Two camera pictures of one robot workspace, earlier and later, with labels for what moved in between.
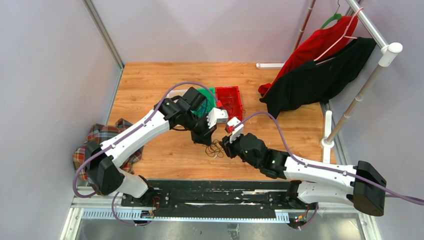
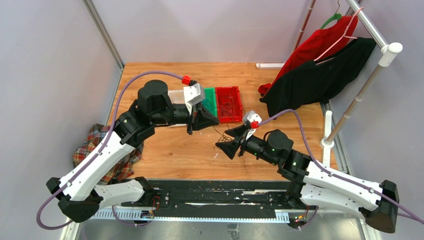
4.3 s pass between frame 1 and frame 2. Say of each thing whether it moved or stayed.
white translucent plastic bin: stayed
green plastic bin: stayed
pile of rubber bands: moved
